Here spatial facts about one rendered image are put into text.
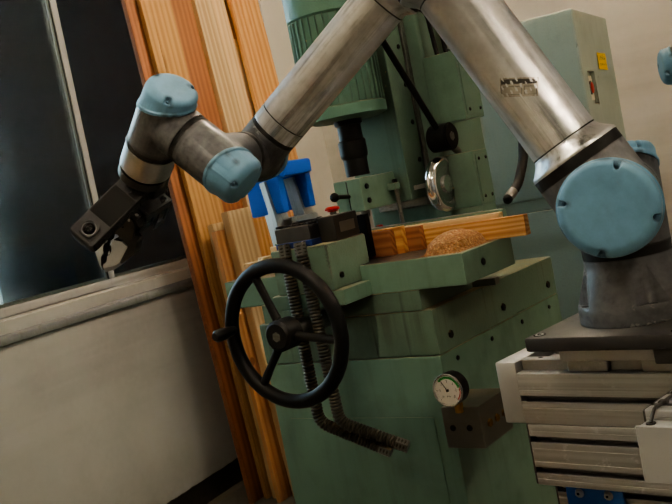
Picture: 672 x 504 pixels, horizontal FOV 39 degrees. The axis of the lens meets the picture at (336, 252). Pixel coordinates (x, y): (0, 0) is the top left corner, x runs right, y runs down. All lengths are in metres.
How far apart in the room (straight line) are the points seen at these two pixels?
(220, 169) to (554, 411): 0.56
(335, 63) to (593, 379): 0.55
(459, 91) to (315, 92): 0.78
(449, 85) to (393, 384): 0.67
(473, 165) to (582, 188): 0.97
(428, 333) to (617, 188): 0.79
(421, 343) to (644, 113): 2.49
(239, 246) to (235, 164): 2.08
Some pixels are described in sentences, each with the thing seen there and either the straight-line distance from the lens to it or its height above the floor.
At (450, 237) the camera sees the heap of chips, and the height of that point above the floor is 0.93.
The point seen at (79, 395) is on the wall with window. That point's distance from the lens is 3.10.
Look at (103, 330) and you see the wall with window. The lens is 3.20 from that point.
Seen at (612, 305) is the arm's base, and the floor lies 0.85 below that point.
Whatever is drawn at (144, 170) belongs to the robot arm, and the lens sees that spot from 1.36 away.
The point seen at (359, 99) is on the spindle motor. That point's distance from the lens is 1.96.
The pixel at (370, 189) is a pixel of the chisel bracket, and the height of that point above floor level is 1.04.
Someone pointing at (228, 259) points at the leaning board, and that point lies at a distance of 3.32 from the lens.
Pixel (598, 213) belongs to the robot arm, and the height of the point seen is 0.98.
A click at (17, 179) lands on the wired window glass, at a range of 3.13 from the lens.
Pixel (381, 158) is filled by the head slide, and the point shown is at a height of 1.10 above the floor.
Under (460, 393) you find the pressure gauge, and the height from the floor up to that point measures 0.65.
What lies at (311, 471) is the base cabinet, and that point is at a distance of 2.08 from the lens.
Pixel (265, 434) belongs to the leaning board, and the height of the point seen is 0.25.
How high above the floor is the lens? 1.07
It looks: 4 degrees down
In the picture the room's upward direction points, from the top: 11 degrees counter-clockwise
